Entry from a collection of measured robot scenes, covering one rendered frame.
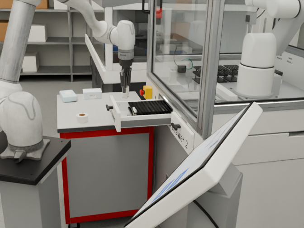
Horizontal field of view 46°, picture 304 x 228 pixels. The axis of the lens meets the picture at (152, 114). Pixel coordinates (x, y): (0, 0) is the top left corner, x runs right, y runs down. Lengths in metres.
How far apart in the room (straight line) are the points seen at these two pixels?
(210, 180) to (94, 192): 1.58
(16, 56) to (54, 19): 4.32
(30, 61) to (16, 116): 4.21
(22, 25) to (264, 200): 1.41
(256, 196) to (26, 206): 1.08
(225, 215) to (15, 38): 1.22
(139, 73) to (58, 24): 3.48
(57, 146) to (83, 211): 0.72
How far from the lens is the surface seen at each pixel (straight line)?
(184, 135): 1.67
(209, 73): 1.43
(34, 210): 1.80
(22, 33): 1.78
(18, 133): 1.65
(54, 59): 6.19
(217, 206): 1.04
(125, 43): 2.00
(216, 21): 1.39
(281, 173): 1.81
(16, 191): 1.78
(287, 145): 1.75
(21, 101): 1.62
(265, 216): 1.91
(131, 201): 2.40
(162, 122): 1.90
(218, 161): 0.83
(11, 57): 1.78
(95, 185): 2.28
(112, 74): 2.73
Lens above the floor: 1.57
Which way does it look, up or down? 21 degrees down
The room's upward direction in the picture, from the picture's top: 2 degrees clockwise
